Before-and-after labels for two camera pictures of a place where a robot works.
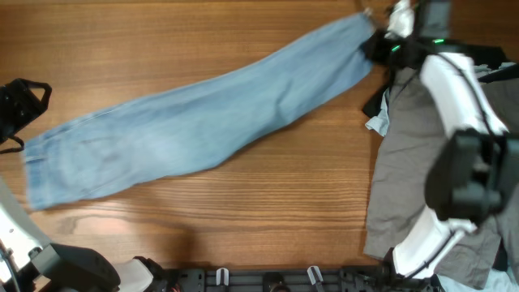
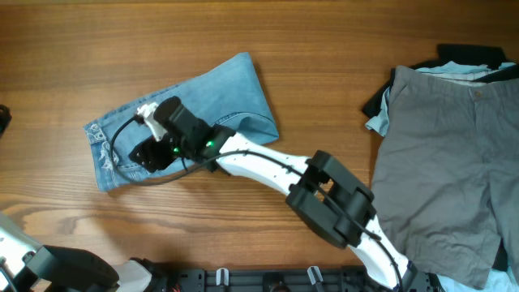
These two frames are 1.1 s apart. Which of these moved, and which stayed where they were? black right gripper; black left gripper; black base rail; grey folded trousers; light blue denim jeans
Moved: light blue denim jeans; black left gripper; black right gripper
Stayed: black base rail; grey folded trousers
